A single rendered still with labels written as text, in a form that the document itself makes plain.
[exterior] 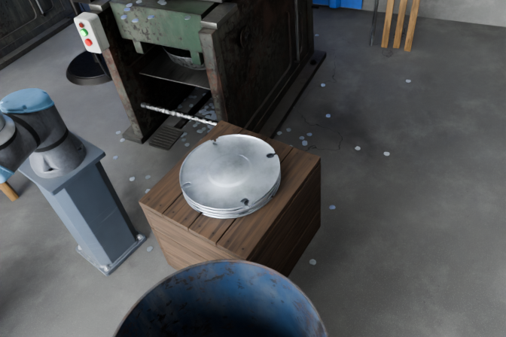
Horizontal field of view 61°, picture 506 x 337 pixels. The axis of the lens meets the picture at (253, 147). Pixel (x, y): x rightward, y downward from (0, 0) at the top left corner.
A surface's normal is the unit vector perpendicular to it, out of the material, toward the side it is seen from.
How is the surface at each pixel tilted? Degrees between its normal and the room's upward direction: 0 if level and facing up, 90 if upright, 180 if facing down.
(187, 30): 90
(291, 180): 0
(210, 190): 0
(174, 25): 90
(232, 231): 0
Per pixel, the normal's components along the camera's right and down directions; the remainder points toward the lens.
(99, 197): 0.79, 0.36
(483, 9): -0.44, 0.66
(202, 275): 0.26, 0.62
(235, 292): -0.03, 0.67
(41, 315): -0.11, -0.71
